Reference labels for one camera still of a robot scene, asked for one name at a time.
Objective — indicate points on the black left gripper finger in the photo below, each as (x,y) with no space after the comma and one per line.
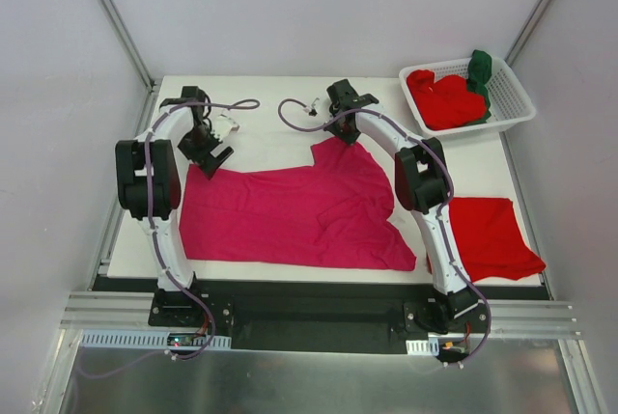
(209,168)
(222,156)

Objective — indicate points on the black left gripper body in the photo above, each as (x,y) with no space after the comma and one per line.
(209,155)

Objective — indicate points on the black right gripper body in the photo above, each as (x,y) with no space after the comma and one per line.
(348,130)

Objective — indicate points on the magenta t shirt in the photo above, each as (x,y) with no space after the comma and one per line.
(333,213)

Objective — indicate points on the red t shirt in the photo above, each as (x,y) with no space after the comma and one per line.
(489,240)
(445,103)

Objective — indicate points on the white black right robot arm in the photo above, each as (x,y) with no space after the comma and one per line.
(423,187)

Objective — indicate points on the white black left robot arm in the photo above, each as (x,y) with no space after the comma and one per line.
(150,188)

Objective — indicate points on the red t shirt in basket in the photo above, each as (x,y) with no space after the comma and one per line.
(445,103)

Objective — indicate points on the green t shirt in basket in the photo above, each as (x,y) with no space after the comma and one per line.
(479,73)

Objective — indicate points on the black centre base bar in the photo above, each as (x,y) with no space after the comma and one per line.
(318,317)

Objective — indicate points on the white plastic laundry basket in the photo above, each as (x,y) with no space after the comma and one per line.
(510,104)

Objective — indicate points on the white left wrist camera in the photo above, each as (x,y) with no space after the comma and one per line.
(223,126)

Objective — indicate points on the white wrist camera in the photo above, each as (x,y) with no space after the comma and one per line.
(312,108)
(223,126)

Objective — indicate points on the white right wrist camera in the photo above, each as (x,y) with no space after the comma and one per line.
(312,108)

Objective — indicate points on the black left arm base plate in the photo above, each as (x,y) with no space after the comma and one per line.
(175,309)

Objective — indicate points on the aluminium left frame rail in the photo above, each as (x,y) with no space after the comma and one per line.
(148,85)

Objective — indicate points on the aluminium frame rail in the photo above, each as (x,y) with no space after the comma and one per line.
(148,85)
(527,30)
(511,319)

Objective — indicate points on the aluminium front frame rail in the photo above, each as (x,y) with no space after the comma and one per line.
(511,319)

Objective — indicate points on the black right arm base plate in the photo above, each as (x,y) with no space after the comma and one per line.
(447,314)

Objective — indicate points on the white left cable duct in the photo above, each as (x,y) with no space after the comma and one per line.
(130,339)

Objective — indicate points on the white cable duct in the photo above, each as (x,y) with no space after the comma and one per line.
(429,347)
(130,339)

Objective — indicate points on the white right cable duct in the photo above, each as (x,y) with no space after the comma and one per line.
(429,347)

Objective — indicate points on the aluminium right frame rail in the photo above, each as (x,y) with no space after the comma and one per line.
(527,30)

